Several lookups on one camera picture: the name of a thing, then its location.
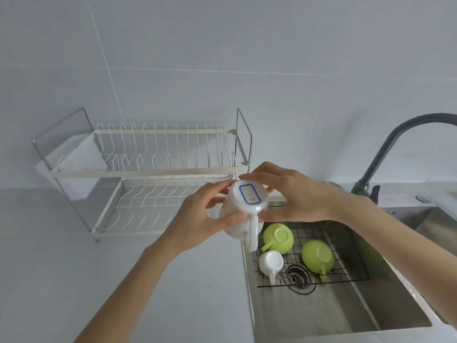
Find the person's right forearm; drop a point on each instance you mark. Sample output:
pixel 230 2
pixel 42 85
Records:
pixel 400 242

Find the white two-tier dish rack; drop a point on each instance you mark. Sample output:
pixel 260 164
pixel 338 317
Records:
pixel 142 172

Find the person's left thumb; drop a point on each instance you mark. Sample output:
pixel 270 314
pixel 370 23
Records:
pixel 217 187

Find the small white cup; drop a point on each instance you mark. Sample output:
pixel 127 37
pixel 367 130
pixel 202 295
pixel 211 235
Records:
pixel 270 262

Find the white plastic utensil holder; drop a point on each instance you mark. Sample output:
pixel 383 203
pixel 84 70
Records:
pixel 82 153

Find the dark grey kitchen faucet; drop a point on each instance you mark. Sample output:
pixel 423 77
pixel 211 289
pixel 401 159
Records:
pixel 382 153

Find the person's left hand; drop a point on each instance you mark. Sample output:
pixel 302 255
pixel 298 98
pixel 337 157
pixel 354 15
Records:
pixel 192 221

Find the person's right hand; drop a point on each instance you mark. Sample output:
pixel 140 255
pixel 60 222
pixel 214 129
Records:
pixel 307 196

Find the green cup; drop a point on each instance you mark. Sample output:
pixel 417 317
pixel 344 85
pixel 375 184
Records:
pixel 317 257
pixel 278 239

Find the stainless steel sink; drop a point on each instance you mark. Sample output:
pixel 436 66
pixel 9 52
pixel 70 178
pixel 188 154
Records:
pixel 321 312

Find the person's right thumb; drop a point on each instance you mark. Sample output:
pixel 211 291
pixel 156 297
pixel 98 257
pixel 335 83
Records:
pixel 259 170

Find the metal sink drain strainer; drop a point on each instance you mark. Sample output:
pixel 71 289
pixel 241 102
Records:
pixel 304 287

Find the person's left forearm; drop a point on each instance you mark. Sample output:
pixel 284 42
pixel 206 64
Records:
pixel 125 300

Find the white mug with blue label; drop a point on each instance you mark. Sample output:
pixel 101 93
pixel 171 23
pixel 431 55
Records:
pixel 236 202

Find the round metal sink cap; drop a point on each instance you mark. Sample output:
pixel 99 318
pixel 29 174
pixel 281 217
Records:
pixel 423 198

